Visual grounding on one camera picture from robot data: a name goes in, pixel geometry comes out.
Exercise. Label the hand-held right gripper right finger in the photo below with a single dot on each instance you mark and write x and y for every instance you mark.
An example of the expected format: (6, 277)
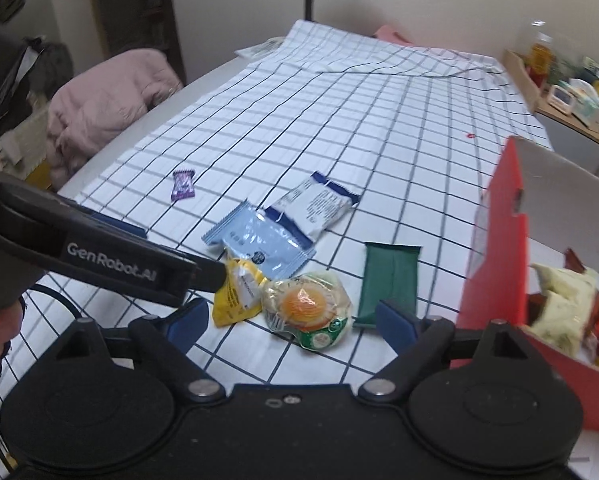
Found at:
(397, 322)

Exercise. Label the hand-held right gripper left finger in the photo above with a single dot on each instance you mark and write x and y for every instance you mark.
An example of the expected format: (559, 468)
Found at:
(189, 320)

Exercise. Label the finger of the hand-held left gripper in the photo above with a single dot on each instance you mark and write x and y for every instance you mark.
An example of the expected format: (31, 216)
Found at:
(124, 229)
(212, 276)

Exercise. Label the small yellow snack packet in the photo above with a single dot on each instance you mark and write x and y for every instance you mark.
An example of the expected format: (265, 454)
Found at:
(234, 300)

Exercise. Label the dark green snack packet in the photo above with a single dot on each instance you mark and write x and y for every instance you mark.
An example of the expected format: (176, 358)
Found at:
(387, 280)

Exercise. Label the light blue snack packet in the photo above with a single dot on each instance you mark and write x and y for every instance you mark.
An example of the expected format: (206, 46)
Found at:
(259, 240)

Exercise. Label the small purple candy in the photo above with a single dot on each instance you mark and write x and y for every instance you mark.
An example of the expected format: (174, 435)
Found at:
(183, 186)

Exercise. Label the round pastry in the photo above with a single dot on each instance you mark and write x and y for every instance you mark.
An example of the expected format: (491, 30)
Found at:
(304, 305)

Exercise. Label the white packet with navy ends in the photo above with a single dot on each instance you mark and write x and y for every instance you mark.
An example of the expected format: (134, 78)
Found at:
(312, 207)

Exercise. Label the red cardboard box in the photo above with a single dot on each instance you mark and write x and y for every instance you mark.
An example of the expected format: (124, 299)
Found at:
(494, 240)

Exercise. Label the cream snack packet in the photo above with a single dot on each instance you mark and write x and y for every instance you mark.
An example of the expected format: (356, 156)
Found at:
(564, 305)

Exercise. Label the beige cloth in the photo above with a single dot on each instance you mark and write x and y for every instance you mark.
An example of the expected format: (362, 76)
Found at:
(19, 142)

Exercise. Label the pink padded jacket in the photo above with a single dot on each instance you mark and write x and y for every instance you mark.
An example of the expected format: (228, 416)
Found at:
(109, 95)

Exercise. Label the dark grey bag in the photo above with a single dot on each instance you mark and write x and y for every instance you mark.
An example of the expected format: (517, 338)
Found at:
(4, 70)

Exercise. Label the white checkered tablecloth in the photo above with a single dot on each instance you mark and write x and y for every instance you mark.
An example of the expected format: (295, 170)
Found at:
(329, 110)

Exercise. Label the dark bookshelf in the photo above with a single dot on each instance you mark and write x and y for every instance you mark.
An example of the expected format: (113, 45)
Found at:
(144, 5)

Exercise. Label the white cabinet with wooden top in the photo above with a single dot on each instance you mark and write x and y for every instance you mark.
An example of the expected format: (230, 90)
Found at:
(569, 135)

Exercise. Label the white kitchen timer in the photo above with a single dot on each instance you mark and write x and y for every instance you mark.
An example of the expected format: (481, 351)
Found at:
(562, 97)

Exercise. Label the pink paper item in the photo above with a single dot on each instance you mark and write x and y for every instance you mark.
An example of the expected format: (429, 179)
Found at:
(392, 35)

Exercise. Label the pale green tissue box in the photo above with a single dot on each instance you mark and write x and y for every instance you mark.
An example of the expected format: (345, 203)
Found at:
(587, 105)

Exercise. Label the bottle with orange liquid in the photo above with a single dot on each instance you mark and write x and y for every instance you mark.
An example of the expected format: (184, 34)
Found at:
(540, 57)

